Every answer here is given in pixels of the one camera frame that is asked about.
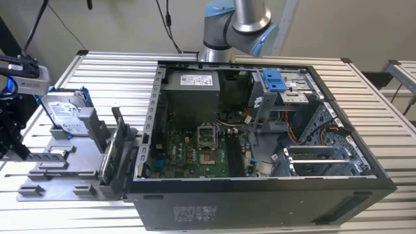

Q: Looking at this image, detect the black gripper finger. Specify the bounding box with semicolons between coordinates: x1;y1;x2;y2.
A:
0;129;32;161

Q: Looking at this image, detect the black RAM slot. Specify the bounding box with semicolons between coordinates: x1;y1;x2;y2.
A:
233;133;241;176
230;133;237;176
226;133;233;176

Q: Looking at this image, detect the hard disk in blue carrier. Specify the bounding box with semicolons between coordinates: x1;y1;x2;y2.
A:
40;85;96;141

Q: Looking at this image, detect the grey parts rack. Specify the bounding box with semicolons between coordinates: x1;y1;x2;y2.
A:
16;106;140;203

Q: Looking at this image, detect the black graphics card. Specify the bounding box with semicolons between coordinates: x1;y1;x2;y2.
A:
98;116;133;186

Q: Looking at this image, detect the black stand pole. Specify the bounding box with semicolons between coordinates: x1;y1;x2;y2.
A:
0;16;24;57

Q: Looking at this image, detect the green motherboard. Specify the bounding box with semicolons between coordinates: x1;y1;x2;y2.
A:
149;121;260;178

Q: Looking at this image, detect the metal socket cover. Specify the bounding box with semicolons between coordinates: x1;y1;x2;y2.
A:
196;124;217;150

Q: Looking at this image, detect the grey power supply unit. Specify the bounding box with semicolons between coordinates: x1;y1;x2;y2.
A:
161;70;222;124

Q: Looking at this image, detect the CPU socket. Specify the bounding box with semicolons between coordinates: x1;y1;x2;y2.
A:
198;149;217;166

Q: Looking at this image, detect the metal locking lever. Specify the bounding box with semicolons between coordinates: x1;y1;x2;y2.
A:
213;124;221;150

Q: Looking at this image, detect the black PC case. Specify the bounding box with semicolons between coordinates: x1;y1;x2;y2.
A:
125;59;397;232

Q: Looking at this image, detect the metal drive cage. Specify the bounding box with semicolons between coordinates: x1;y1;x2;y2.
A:
248;68;325;134

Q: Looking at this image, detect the metal disk bay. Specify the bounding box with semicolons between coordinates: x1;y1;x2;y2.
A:
270;145;361;177

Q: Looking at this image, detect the metal slat side table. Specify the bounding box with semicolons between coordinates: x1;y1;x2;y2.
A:
378;59;416;98

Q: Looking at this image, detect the blue camera cable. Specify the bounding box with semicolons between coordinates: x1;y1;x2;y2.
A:
0;74;18;101

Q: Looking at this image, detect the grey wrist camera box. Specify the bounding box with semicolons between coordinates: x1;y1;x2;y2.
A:
6;63;50;96

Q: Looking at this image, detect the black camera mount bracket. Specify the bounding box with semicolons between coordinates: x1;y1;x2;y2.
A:
0;54;38;74

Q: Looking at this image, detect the black camera cable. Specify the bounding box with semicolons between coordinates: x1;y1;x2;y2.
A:
154;0;182;54
21;0;50;57

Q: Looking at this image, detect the yellow white wire bundle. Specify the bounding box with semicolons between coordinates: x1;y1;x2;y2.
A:
214;111;258;128

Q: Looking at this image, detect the blue-tipped data wire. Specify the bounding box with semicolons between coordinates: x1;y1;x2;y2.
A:
246;157;277;165

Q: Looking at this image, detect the blue plastic drive bracket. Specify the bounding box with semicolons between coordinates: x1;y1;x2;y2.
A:
261;70;286;93

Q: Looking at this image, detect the orange power wire bundle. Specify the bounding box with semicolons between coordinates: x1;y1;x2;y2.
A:
282;109;301;147

